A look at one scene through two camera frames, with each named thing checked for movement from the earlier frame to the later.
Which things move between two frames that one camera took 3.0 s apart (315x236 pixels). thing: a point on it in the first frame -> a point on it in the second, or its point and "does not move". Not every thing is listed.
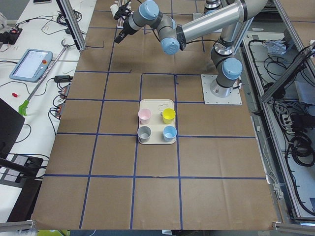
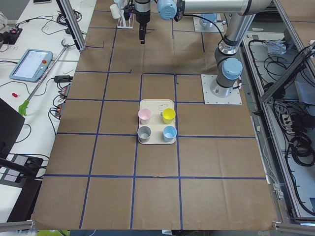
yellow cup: (168, 114) does not move
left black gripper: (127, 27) -> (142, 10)
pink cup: (144, 115) does not move
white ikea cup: (114, 8) does not move
